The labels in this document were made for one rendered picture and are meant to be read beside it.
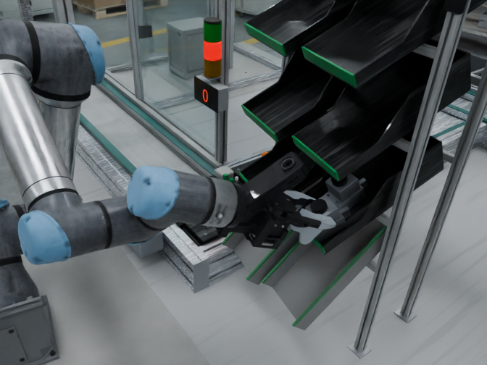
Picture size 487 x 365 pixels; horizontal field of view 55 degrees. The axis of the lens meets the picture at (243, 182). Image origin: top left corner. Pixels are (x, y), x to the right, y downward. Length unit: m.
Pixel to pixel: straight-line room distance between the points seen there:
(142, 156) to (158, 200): 1.01
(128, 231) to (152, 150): 0.97
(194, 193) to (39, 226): 0.21
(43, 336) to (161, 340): 0.25
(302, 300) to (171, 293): 0.37
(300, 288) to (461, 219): 0.76
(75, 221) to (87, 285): 0.60
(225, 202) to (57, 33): 0.47
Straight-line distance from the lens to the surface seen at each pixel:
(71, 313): 1.23
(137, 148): 1.69
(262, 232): 0.76
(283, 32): 0.84
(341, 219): 0.86
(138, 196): 0.65
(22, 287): 1.12
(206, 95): 1.38
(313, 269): 1.01
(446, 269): 1.42
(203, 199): 0.67
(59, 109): 1.01
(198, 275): 1.18
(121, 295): 1.24
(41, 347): 1.12
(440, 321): 1.28
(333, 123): 0.86
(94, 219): 0.70
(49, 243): 0.68
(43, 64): 0.94
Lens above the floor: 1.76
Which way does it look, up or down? 35 degrees down
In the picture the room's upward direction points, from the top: 3 degrees clockwise
